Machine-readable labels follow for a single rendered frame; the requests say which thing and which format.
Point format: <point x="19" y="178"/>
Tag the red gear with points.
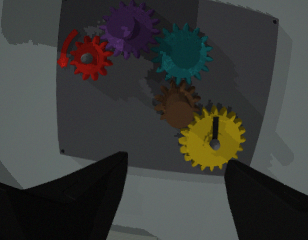
<point x="99" y="58"/>

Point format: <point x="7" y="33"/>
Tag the yellow gear with black stripe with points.
<point x="207" y="127"/>

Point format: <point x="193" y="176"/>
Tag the brown gear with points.
<point x="177" y="104"/>

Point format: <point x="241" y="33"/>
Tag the purple gear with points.
<point x="129" y="29"/>

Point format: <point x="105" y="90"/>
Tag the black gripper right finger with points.
<point x="263" y="208"/>

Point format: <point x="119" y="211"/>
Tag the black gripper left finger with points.
<point x="79" y="206"/>

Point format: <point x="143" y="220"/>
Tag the dark teal gear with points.
<point x="181" y="53"/>

